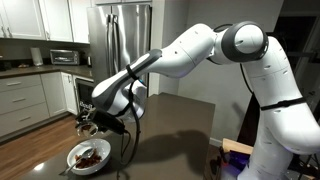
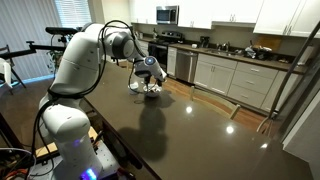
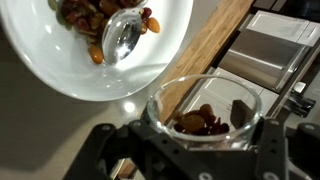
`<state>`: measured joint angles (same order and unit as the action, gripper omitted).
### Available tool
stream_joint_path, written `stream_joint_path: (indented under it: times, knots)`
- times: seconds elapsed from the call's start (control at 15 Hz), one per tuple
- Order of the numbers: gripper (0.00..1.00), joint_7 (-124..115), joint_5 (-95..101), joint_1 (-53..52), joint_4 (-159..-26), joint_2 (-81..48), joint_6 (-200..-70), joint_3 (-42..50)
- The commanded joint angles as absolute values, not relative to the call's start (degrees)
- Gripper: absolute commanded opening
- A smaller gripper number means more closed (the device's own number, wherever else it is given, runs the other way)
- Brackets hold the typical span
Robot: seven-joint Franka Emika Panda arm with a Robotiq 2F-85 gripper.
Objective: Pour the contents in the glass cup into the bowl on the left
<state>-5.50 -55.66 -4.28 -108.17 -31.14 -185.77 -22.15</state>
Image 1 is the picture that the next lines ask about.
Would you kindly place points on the silver metal spoon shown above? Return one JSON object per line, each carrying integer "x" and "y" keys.
{"x": 86, "y": 154}

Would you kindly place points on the clear glass cup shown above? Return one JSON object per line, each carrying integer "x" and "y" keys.
{"x": 85, "y": 131}

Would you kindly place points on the trail mix in bowl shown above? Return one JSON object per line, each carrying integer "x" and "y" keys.
{"x": 90, "y": 162}

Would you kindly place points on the light wooden board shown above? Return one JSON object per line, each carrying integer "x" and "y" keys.
{"x": 235, "y": 146}

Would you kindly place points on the silver toaster oven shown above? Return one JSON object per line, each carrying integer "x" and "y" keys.
{"x": 65, "y": 57}

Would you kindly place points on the white lower kitchen cabinets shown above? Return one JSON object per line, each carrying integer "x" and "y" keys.
{"x": 26, "y": 100}

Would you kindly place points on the white paper towel roll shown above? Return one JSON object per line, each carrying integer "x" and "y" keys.
{"x": 36, "y": 56}

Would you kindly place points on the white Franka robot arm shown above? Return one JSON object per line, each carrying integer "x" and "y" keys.
{"x": 266, "y": 83}

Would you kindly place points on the white kitchen cabinets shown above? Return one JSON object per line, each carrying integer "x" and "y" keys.
{"x": 26, "y": 100}
{"x": 26, "y": 20}

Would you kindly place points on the stainless steel refrigerator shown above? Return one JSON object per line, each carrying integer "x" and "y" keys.
{"x": 116, "y": 40}

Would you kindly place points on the trail mix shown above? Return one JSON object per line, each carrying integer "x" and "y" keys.
{"x": 90, "y": 162}
{"x": 87, "y": 127}

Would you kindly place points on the white ceramic bowl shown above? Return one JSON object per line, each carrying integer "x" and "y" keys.
{"x": 101, "y": 150}

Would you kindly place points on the white upper kitchen cabinets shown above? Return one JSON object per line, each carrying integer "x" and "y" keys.
{"x": 26, "y": 20}

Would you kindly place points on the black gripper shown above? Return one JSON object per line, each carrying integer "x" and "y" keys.
{"x": 108, "y": 121}

